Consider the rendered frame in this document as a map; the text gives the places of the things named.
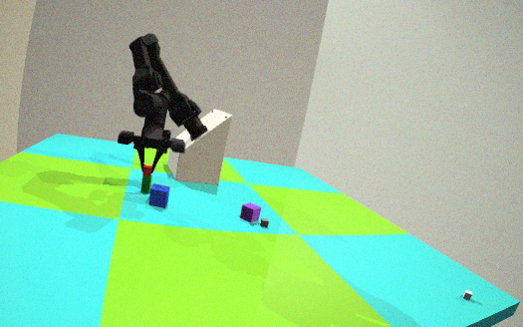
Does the blue block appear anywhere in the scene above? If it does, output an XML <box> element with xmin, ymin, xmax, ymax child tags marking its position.
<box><xmin>149</xmin><ymin>184</ymin><xmax>170</xmax><ymax>208</ymax></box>

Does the red block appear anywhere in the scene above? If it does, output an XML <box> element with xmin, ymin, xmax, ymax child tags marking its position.
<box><xmin>142</xmin><ymin>164</ymin><xmax>152</xmax><ymax>176</ymax></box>

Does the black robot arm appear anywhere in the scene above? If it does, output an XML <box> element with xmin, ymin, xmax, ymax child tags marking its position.
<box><xmin>129</xmin><ymin>33</ymin><xmax>207</xmax><ymax>150</ymax></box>

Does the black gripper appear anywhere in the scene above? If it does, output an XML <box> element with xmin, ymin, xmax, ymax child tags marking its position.
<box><xmin>118</xmin><ymin>116</ymin><xmax>186</xmax><ymax>173</ymax></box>

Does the purple block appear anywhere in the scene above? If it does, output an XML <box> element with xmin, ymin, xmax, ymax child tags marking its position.
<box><xmin>239</xmin><ymin>203</ymin><xmax>262</xmax><ymax>222</ymax></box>

